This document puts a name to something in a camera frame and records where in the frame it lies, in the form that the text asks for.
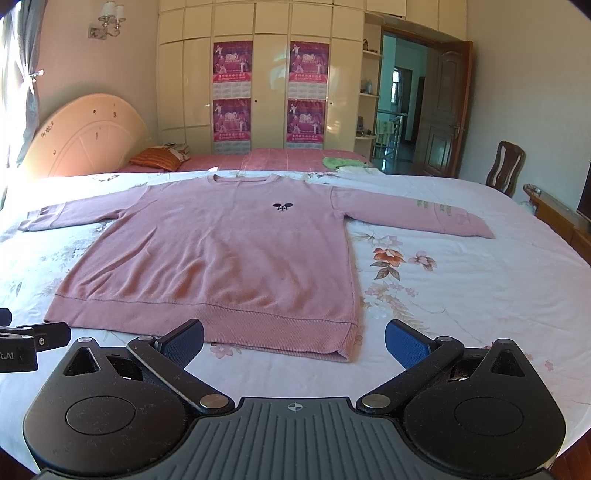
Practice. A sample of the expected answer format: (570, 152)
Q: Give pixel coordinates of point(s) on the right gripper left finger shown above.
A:
(167, 356)

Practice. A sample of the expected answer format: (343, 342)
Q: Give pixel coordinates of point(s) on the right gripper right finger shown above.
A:
(424, 360)

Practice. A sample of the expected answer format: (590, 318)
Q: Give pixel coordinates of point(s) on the pink long-sleeve sweater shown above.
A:
(262, 263)

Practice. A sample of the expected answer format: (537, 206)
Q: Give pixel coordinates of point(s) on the brown wooden tv cabinet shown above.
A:
(568, 224)

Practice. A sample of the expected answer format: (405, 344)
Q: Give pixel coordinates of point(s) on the orange striped pillow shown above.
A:
(167, 158)

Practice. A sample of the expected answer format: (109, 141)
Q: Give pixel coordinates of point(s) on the white folded cloth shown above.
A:
(358, 170)

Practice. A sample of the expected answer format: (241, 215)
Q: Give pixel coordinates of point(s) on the pink checkered bedspread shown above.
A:
(270, 159)

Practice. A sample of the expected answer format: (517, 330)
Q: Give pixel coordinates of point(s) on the dark brown wooden door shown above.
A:
(444, 112)

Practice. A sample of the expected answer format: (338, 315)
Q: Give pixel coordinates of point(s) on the green folded cloth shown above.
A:
(336, 163)

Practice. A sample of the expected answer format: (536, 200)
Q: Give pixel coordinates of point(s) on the dark wooden chair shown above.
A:
(509, 161)

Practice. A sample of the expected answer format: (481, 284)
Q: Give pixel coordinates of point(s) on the cream wooden headboard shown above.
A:
(96, 133)

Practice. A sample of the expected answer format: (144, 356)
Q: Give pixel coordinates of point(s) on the lower left purple poster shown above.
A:
(232, 128)

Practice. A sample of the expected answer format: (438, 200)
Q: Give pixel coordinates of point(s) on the purple poster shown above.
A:
(305, 124)
(309, 71)
(232, 70)
(232, 128)

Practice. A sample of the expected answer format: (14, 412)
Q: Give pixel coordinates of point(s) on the lower right purple poster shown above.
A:
(305, 124)

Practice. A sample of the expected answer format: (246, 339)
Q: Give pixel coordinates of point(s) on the cream built-in wardrobe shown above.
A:
(187, 31)

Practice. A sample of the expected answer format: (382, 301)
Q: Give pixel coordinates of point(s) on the upper right purple poster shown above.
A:
(309, 71)

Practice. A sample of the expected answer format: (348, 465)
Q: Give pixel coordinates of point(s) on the upper left purple poster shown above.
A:
(232, 70)

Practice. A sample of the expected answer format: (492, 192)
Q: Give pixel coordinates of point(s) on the window curtain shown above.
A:
(21, 24)

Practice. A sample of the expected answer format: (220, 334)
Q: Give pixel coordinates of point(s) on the wall sconce lamp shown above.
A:
(111, 17)

